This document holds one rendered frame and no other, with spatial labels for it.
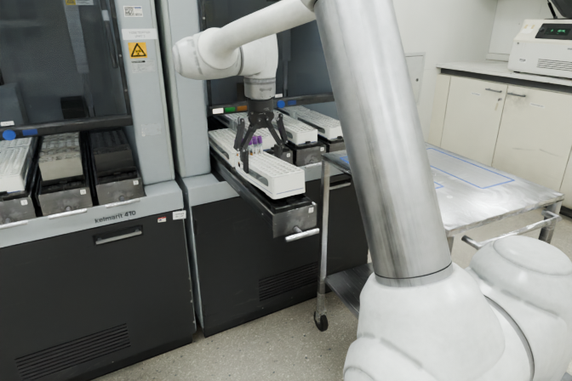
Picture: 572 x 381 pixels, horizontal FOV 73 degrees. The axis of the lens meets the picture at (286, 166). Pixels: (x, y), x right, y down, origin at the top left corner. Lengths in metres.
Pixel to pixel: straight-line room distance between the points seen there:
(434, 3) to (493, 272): 3.07
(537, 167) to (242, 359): 2.40
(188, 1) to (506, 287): 1.15
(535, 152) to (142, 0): 2.71
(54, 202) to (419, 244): 1.09
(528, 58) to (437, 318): 2.83
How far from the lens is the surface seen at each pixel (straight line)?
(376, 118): 0.48
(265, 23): 0.87
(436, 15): 3.59
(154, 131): 1.38
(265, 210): 1.05
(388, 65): 0.49
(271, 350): 1.77
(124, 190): 1.34
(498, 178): 1.37
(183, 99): 1.38
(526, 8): 4.00
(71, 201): 1.34
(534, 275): 0.64
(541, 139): 3.20
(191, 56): 0.99
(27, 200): 1.34
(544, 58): 3.17
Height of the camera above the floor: 1.29
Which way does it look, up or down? 21 degrees down
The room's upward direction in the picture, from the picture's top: straight up
